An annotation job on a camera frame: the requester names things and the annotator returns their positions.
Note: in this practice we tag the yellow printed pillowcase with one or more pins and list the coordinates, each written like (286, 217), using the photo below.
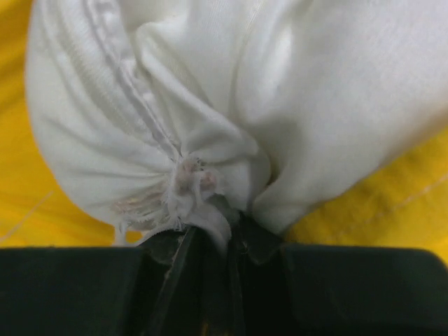
(402, 203)

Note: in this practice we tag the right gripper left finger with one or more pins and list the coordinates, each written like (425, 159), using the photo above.
(153, 289)

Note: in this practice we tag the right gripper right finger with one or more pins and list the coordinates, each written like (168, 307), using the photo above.
(281, 288)

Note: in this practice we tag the white pillow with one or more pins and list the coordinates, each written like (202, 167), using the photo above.
(158, 115)

